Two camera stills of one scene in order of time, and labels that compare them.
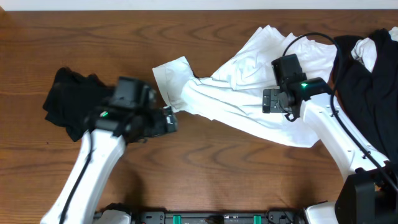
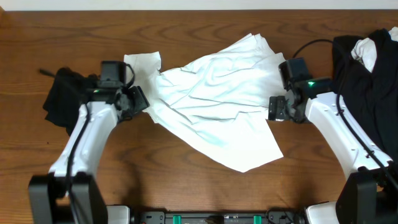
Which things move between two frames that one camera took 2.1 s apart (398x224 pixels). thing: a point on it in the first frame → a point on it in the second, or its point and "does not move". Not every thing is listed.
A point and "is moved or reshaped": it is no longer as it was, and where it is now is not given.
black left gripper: [169, 120] → [137, 100]
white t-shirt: [235, 94] is moved or reshaped
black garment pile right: [369, 99] does not move
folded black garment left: [73, 98] does not move
